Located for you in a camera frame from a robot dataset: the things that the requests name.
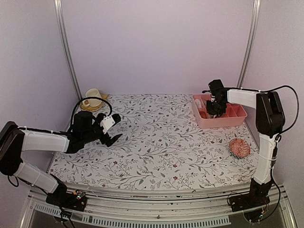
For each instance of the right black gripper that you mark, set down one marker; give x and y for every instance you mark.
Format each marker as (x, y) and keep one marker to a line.
(211, 111)

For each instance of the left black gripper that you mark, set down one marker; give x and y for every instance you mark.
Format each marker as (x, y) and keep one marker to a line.
(109, 143)

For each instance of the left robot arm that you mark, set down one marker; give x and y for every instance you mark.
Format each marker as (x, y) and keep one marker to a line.
(85, 128)

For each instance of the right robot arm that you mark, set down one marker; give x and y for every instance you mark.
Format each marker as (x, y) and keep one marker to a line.
(270, 120)

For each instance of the red item in tray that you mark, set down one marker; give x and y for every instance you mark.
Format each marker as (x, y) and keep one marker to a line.
(203, 115)

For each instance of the white item in tray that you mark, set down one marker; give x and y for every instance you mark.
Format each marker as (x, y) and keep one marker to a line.
(198, 103)

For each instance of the woven bamboo coaster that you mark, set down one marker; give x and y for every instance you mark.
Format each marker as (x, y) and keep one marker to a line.
(85, 105)

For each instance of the red patterned bowl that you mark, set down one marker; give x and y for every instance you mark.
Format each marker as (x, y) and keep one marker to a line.
(239, 148)

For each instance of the floral tablecloth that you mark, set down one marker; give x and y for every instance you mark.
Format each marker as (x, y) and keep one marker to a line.
(162, 148)

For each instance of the cream ceramic mug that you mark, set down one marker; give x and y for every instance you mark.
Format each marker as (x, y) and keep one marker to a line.
(94, 93)

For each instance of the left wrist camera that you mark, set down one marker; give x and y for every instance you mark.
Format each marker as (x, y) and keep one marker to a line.
(109, 121)

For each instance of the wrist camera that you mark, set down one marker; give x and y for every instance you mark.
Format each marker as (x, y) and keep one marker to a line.
(109, 121)
(214, 87)

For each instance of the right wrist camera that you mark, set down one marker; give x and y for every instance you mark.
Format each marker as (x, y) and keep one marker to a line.
(214, 87)

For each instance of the right aluminium frame post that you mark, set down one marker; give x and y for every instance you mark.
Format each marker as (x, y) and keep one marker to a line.
(250, 42)

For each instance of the aluminium frame post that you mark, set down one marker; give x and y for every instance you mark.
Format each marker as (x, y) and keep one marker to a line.
(65, 45)
(250, 42)

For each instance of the front aluminium rail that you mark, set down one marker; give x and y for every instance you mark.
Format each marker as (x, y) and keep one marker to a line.
(200, 208)

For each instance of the left aluminium frame post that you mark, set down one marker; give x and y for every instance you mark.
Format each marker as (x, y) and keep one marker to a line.
(65, 45)

